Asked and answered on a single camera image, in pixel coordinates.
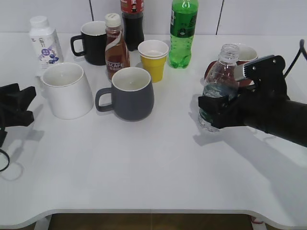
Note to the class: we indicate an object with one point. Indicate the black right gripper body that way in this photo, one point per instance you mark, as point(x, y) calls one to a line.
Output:
point(266, 107)

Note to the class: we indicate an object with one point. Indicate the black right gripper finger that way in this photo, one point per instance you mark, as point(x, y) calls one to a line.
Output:
point(221, 121)
point(213, 105)

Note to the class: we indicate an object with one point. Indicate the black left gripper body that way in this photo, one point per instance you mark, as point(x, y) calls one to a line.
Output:
point(6, 113)

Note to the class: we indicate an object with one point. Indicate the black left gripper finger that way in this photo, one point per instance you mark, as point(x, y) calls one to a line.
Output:
point(20, 119)
point(15, 100)

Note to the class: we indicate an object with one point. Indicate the clear water bottle green label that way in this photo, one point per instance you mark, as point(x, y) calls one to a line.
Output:
point(219, 81)

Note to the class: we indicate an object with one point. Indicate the large white ceramic mug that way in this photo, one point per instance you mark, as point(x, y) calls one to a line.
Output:
point(67, 90)

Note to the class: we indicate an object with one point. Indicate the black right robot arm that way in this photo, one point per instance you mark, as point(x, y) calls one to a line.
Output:
point(297, 134)

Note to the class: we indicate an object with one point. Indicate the grey ceramic mug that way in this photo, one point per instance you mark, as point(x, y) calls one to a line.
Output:
point(132, 94)

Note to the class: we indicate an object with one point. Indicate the black ceramic mug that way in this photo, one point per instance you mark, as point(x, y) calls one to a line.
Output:
point(93, 36)

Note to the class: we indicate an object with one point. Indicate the white milk carton bottle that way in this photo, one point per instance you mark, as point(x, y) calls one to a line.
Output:
point(45, 41)

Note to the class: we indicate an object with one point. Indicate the yellow paper cup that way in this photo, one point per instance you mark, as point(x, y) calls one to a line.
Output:
point(153, 55)

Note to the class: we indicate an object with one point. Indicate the green soda bottle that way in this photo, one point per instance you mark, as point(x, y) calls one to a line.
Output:
point(182, 30)

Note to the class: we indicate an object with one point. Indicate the brown Nescafe coffee bottle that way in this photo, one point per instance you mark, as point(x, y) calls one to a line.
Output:
point(116, 52)

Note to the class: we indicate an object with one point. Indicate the white table leg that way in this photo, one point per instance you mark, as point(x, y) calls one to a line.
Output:
point(44, 222)

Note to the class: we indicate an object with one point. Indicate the dark cola bottle red label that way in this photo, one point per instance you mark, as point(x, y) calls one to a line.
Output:
point(132, 14)

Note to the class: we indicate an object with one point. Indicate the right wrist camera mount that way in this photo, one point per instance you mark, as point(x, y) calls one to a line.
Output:
point(255, 70)

